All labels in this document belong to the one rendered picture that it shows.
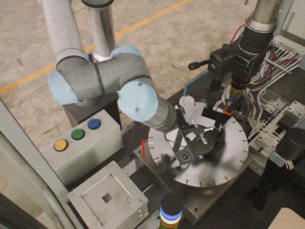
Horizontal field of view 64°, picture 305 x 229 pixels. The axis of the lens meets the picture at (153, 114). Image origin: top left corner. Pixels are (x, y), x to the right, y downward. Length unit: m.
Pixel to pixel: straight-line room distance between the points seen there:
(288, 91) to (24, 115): 2.00
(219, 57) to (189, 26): 2.49
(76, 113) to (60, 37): 0.63
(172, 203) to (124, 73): 0.29
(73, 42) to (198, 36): 2.45
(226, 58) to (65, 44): 0.39
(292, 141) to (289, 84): 0.77
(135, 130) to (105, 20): 0.47
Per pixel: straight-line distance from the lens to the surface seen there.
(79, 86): 0.55
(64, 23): 0.67
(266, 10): 0.66
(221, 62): 0.65
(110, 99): 1.23
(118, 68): 0.55
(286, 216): 1.04
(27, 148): 0.66
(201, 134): 0.79
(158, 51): 2.72
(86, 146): 0.91
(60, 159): 0.91
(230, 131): 0.89
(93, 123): 0.95
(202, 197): 0.86
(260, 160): 1.02
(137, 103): 0.48
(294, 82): 1.48
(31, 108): 2.41
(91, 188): 0.83
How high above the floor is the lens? 1.65
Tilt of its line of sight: 52 degrees down
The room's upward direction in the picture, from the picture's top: 1 degrees counter-clockwise
